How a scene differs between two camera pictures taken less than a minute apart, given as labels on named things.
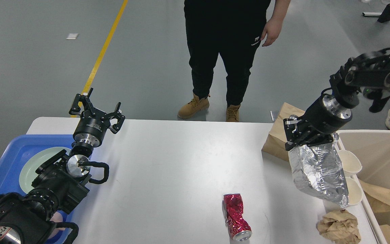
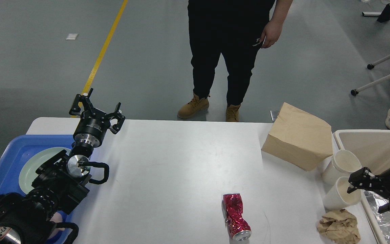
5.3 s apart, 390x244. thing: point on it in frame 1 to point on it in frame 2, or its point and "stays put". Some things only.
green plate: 28,173 stays put
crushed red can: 238,227 stays put
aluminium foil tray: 317,169 to 387,220
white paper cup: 350,164 stays put
